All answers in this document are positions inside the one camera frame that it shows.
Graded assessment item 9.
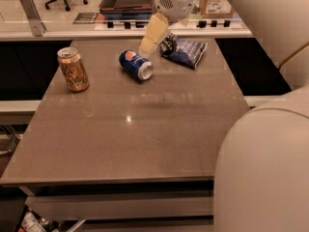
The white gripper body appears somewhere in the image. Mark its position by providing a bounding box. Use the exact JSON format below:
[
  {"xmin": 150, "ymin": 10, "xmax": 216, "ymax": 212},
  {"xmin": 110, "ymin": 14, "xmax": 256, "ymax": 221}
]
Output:
[{"xmin": 154, "ymin": 0, "xmax": 196, "ymax": 23}]

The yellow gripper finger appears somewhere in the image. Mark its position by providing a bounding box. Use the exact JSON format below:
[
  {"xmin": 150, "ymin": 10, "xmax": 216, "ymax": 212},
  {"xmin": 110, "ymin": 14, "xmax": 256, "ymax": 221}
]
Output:
[{"xmin": 139, "ymin": 13, "xmax": 169, "ymax": 58}]

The blue pepsi can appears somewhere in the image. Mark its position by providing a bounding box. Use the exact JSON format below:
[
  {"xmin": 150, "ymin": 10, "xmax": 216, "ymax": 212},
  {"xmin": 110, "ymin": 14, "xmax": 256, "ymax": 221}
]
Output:
[{"xmin": 119, "ymin": 49, "xmax": 154, "ymax": 80}]

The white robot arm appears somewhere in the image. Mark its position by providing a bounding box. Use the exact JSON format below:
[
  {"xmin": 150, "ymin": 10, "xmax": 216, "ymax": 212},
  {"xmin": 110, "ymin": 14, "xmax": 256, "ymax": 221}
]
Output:
[{"xmin": 213, "ymin": 0, "xmax": 309, "ymax": 232}]

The gold soda can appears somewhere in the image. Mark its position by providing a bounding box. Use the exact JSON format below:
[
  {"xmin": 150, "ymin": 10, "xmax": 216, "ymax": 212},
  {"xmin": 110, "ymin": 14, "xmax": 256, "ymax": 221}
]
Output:
[{"xmin": 57, "ymin": 46, "xmax": 90, "ymax": 92}]

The cardboard box with label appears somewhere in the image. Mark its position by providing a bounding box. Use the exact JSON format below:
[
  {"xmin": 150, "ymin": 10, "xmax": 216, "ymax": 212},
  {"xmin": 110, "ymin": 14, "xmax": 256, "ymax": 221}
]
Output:
[{"xmin": 199, "ymin": 0, "xmax": 234, "ymax": 18}]

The blue chip bag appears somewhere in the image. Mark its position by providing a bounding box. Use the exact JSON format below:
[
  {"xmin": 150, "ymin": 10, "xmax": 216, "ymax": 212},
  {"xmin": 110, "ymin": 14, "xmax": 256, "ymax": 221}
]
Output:
[{"xmin": 159, "ymin": 33, "xmax": 208, "ymax": 70}]

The left metal glass bracket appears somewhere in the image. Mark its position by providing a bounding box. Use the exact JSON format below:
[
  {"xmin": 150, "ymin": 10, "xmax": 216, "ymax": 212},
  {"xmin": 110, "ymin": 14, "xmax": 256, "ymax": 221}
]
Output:
[{"xmin": 19, "ymin": 0, "xmax": 45, "ymax": 37}]

